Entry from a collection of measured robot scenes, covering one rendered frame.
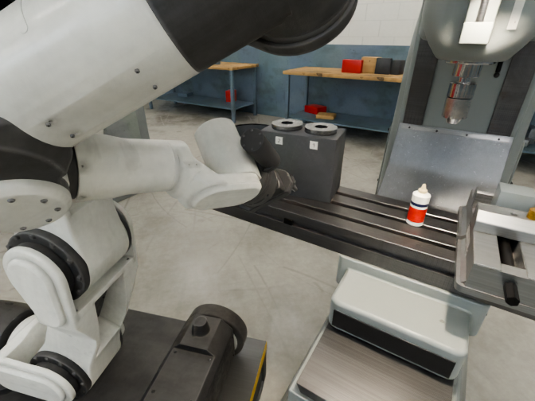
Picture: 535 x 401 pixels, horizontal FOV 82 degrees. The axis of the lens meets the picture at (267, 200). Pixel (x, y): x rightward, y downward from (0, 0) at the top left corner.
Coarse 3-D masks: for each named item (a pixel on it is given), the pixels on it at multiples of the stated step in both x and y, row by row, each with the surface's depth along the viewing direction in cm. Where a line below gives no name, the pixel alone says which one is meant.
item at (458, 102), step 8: (448, 88) 63; (456, 88) 61; (448, 96) 63; (456, 96) 61; (464, 96) 61; (472, 96) 61; (448, 104) 63; (456, 104) 62; (464, 104) 61; (448, 112) 63; (456, 112) 62; (464, 112) 62
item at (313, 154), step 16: (272, 128) 88; (288, 128) 85; (304, 128) 89; (320, 128) 84; (336, 128) 84; (272, 144) 87; (288, 144) 85; (304, 144) 83; (320, 144) 81; (336, 144) 80; (288, 160) 87; (304, 160) 85; (320, 160) 83; (336, 160) 84; (304, 176) 88; (320, 176) 85; (336, 176) 88; (304, 192) 90; (320, 192) 88
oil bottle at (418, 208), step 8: (424, 184) 74; (416, 192) 75; (424, 192) 74; (416, 200) 75; (424, 200) 74; (416, 208) 76; (424, 208) 75; (408, 216) 78; (416, 216) 76; (424, 216) 77; (416, 224) 77
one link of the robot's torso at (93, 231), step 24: (72, 216) 47; (96, 216) 52; (120, 216) 58; (24, 240) 49; (48, 240) 47; (72, 240) 48; (96, 240) 52; (120, 240) 57; (72, 264) 49; (96, 264) 52; (72, 288) 51
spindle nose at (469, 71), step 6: (456, 66) 60; (462, 66) 59; (468, 66) 58; (474, 66) 58; (480, 66) 58; (456, 72) 60; (462, 72) 59; (468, 72) 59; (474, 72) 59; (480, 72) 59
